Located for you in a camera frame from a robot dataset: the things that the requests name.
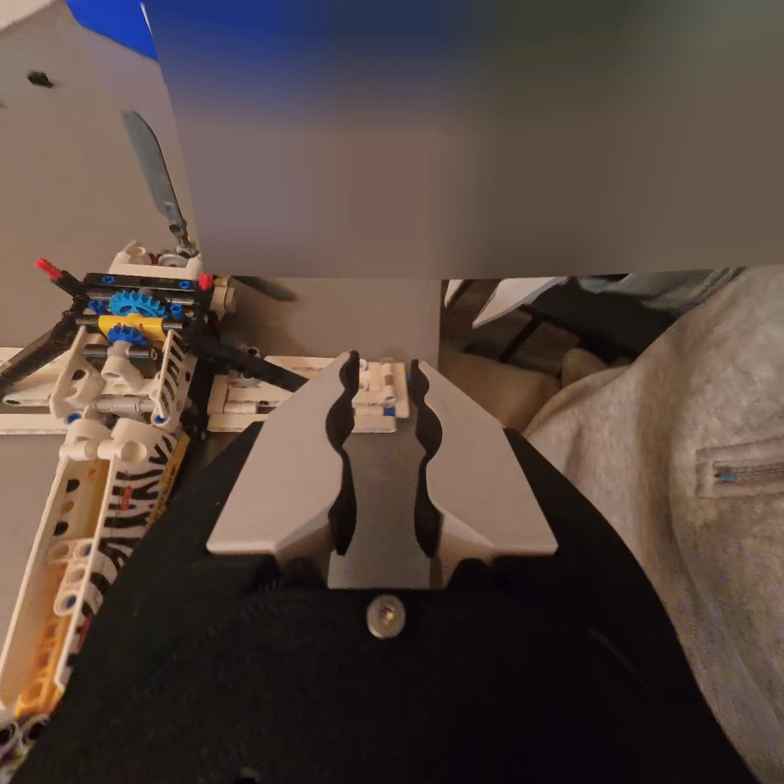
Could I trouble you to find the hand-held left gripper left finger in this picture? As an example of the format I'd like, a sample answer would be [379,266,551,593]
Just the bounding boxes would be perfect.
[206,349,361,561]

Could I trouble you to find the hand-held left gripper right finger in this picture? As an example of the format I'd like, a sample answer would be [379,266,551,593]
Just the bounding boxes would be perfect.
[408,359,559,584]

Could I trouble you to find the zebra striped lego helicopter model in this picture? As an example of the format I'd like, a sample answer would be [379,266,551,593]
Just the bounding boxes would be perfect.
[0,110,411,773]

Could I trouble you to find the blue plastic bin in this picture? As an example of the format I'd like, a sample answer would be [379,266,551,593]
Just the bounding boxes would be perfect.
[64,0,160,60]

